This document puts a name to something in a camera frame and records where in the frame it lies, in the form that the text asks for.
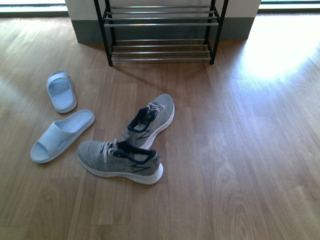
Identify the grey sneaker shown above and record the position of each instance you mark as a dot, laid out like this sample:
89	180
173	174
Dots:
150	121
120	159

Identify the grey sneaker front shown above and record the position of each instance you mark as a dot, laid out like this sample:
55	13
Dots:
120	159

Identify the light blue slipper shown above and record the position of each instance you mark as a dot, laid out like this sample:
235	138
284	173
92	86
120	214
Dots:
61	92
60	135

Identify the black metal shoe rack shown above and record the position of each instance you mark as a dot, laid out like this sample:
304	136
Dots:
161	33

